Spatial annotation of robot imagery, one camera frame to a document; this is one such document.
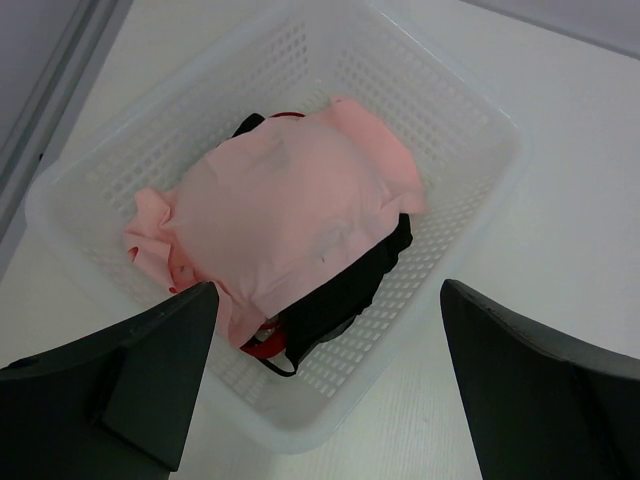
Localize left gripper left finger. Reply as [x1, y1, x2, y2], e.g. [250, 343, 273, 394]
[1, 283, 219, 479]

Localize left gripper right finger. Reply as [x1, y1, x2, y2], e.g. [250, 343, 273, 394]
[440, 280, 639, 479]

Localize pink garment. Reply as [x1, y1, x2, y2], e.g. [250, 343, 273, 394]
[123, 97, 426, 348]

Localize black garment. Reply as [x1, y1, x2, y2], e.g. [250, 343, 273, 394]
[225, 102, 425, 376]

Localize white plastic basket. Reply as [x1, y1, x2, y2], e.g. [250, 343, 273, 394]
[23, 0, 532, 456]

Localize left aluminium frame post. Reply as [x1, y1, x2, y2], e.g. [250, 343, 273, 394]
[1, 1, 131, 268]

